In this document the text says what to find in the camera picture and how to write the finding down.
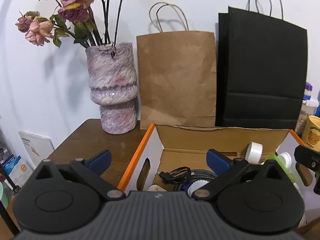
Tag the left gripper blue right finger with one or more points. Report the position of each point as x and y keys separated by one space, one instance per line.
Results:
x=217 y=162

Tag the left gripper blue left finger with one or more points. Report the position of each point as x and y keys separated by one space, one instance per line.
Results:
x=100 y=162

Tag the white tape roll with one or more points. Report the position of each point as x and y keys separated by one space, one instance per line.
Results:
x=254 y=152

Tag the white power adapter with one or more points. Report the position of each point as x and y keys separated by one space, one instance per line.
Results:
x=155 y=188

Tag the yellow bear mug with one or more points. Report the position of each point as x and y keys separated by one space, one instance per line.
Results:
x=311 y=133

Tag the small white bottle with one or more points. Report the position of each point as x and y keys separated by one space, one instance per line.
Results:
x=286 y=159

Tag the white round lid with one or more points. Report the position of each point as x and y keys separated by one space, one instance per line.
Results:
x=195 y=186

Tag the green plastic bottle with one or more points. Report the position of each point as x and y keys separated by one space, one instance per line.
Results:
x=286 y=170

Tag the clear jar with seeds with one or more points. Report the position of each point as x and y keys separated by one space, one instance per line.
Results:
x=308 y=108

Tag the red cardboard box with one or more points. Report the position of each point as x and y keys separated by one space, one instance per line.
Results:
x=259 y=199

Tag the white booklet on floor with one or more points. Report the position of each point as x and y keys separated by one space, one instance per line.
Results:
x=35 y=148

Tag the purple white lidded container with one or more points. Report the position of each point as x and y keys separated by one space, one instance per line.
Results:
x=307 y=91

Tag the blue white boxes on floor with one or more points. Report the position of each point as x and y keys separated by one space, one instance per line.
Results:
x=17 y=169

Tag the purple textured vase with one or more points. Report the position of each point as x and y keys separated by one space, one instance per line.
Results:
x=113 y=85

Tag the brown paper bag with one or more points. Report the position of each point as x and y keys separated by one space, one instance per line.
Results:
x=177 y=76

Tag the black paper bag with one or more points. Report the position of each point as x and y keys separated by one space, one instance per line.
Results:
x=261 y=70

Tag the dried pink roses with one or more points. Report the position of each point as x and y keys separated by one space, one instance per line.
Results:
x=71 y=18

